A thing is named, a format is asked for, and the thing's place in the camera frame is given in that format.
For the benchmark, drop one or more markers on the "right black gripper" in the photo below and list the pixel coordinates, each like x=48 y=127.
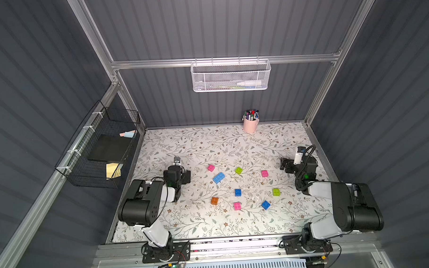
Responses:
x=291 y=165

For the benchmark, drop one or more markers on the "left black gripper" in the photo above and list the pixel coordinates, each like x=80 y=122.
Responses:
x=177 y=171

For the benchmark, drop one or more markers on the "light blue long lego brick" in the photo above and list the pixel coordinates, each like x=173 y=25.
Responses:
x=218 y=178

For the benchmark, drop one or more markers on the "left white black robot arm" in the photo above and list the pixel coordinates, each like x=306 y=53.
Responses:
x=144 y=202

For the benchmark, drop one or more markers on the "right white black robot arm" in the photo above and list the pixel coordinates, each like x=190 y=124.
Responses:
x=353 y=205

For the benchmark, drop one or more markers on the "orange lego brick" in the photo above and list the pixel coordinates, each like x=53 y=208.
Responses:
x=214 y=201

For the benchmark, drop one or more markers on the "yellow sticky notes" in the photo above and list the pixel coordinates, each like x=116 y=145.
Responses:
x=113 y=170

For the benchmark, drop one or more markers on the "pastel sticky note pad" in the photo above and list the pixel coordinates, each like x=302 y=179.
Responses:
x=128 y=134

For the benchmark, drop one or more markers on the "floral table mat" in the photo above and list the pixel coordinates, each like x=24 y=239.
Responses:
x=229 y=147

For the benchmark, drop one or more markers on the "pink pen cup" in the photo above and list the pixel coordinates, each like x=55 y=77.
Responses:
x=250 y=125

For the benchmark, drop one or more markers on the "black notebook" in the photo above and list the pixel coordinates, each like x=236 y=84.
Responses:
x=109 y=149

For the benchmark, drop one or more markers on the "markers in cup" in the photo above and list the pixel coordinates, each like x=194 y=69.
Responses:
x=251 y=115

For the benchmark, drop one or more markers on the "white bottle in basket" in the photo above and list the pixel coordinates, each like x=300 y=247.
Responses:
x=250 y=83

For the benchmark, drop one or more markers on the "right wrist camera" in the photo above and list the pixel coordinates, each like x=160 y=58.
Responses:
x=300 y=152

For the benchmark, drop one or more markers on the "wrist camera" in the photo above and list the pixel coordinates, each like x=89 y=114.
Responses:
x=300 y=152
x=177 y=161

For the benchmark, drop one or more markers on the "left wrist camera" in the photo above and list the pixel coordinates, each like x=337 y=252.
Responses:
x=177 y=161

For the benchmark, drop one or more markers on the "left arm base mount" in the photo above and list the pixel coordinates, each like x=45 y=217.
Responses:
x=173 y=252

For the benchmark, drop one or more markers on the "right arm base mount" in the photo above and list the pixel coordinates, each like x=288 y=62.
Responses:
x=296 y=244

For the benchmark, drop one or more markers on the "black wire wall basket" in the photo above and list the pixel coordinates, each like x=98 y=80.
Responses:
x=111 y=120

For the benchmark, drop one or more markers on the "aluminium rail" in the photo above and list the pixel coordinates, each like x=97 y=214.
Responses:
x=233 y=248

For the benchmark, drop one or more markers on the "white wire mesh basket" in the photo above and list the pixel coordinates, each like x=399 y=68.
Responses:
x=223 y=75

